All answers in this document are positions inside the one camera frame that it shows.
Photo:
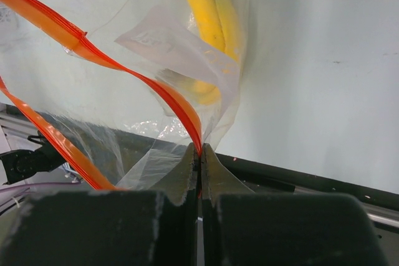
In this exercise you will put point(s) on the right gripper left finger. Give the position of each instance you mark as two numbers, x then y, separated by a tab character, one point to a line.
156	226

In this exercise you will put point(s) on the clear zip top bag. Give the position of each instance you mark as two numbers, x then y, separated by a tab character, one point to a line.
120	88

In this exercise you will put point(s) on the yellow fake banana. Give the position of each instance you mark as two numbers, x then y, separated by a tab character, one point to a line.
219	26

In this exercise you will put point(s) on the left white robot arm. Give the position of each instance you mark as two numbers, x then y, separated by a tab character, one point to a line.
23	164

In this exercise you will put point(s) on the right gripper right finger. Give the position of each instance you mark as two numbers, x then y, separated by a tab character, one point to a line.
242	227

